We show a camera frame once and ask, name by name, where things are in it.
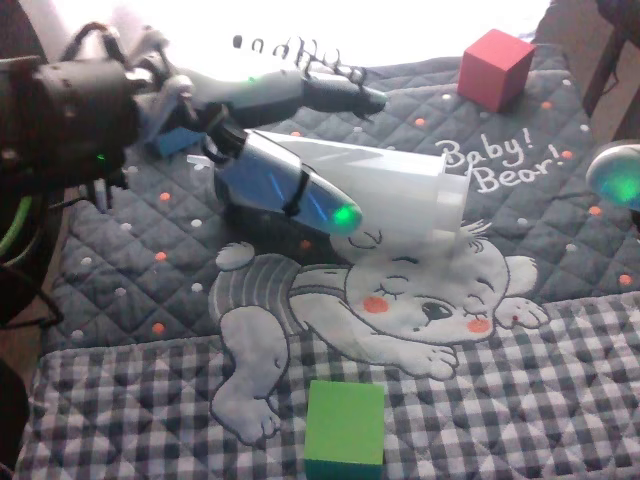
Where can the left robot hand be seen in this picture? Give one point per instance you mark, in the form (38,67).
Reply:
(260,97)

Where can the blue block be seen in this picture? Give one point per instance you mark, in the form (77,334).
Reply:
(172,142)

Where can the grey quilt with bear print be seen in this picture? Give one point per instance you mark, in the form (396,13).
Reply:
(150,280)

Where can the red block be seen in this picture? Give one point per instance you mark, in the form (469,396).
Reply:
(492,70)

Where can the green block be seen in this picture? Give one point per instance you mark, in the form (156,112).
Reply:
(345,425)

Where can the dark furniture leg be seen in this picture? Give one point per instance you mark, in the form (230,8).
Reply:
(607,60)

